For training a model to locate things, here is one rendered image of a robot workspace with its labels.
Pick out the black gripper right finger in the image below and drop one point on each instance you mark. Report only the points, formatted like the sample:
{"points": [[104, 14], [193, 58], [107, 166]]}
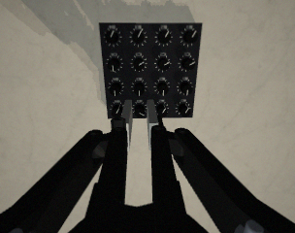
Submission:
{"points": [[231, 206]]}

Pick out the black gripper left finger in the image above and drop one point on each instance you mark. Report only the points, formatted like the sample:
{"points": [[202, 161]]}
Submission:
{"points": [[47, 204]]}

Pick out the black knob box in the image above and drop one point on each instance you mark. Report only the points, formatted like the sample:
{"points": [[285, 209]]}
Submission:
{"points": [[151, 69]]}

